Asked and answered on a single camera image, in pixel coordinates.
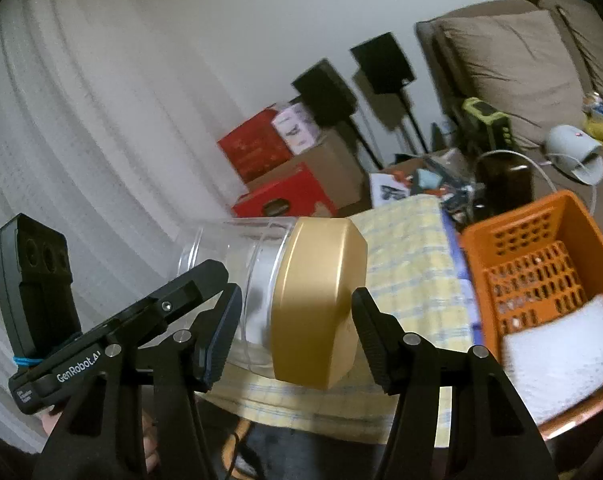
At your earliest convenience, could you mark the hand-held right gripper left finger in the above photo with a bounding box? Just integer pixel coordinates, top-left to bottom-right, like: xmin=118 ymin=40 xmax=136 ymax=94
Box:
xmin=31 ymin=282 xmax=244 ymax=480

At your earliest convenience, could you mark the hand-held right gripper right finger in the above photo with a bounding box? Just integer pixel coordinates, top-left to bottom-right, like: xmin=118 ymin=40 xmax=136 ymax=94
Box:
xmin=350 ymin=287 xmax=559 ymax=480

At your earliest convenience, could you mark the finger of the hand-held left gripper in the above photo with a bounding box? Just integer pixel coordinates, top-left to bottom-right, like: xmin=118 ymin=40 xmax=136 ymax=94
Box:
xmin=114 ymin=259 xmax=230 ymax=348

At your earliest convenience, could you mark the clear plastic jar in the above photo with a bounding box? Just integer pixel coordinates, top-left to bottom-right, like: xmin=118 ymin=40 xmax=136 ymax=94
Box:
xmin=178 ymin=217 xmax=302 ymax=373

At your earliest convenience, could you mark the orange plastic basket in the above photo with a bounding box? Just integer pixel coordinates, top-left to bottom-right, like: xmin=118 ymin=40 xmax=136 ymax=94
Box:
xmin=459 ymin=190 xmax=603 ymax=436

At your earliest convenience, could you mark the white foam sheet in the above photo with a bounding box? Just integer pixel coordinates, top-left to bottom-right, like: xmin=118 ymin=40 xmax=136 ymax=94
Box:
xmin=501 ymin=294 xmax=603 ymax=423

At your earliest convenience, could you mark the person's left hand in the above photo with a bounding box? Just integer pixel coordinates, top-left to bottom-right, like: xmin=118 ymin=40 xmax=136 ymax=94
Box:
xmin=141 ymin=407 xmax=163 ymax=475

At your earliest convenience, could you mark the yellow plaid tablecloth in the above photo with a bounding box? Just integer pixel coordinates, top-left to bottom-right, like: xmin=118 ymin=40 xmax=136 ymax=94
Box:
xmin=201 ymin=195 xmax=482 ymax=446

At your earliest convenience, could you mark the blue plastic sheet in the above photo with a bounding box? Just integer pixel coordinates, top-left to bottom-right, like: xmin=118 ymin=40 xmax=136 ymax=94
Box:
xmin=439 ymin=200 xmax=482 ymax=341

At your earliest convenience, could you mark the white printed leaflet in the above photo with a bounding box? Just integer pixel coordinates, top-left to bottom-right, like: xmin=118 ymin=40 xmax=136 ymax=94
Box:
xmin=370 ymin=172 xmax=412 ymax=208

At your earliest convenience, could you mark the dark red gift box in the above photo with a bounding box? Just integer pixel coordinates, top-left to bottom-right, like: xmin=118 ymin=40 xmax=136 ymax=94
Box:
xmin=217 ymin=109 xmax=294 ymax=183

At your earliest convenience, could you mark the white curtain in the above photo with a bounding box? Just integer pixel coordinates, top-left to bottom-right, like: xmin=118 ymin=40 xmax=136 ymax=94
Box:
xmin=0 ymin=0 xmax=262 ymax=451

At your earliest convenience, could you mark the brown cardboard box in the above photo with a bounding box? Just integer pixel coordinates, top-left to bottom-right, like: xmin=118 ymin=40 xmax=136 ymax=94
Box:
xmin=246 ymin=130 xmax=372 ymax=216

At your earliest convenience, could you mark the dark brown box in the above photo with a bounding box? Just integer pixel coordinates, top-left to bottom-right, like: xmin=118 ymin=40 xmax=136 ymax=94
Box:
xmin=474 ymin=152 xmax=535 ymax=218

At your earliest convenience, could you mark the small white box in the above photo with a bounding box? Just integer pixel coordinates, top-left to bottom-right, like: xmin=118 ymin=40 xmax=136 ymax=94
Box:
xmin=271 ymin=102 xmax=319 ymax=156

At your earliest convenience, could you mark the green black power station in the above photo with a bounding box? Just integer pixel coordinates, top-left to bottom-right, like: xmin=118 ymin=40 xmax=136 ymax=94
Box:
xmin=461 ymin=97 xmax=516 ymax=148

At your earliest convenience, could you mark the black speaker on stand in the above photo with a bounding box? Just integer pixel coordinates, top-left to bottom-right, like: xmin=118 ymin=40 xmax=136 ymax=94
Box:
xmin=350 ymin=32 xmax=429 ymax=153
xmin=291 ymin=59 xmax=385 ymax=171

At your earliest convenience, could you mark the white dome lamp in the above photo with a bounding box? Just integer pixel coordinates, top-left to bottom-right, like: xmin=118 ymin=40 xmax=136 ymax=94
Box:
xmin=545 ymin=125 xmax=603 ymax=186

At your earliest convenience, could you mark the large brown sofa cushion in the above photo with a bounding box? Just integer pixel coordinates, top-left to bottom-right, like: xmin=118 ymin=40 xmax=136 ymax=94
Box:
xmin=439 ymin=10 xmax=589 ymax=148

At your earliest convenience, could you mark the brown sofa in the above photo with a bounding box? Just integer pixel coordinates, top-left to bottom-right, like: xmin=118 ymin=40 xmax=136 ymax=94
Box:
xmin=415 ymin=0 xmax=603 ymax=261

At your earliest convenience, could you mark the medium brown sofa cushion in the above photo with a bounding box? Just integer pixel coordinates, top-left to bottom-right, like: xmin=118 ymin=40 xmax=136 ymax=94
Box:
xmin=556 ymin=5 xmax=603 ymax=106

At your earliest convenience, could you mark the white cable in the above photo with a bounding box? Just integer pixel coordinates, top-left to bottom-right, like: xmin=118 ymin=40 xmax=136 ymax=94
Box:
xmin=474 ymin=149 xmax=597 ymax=211

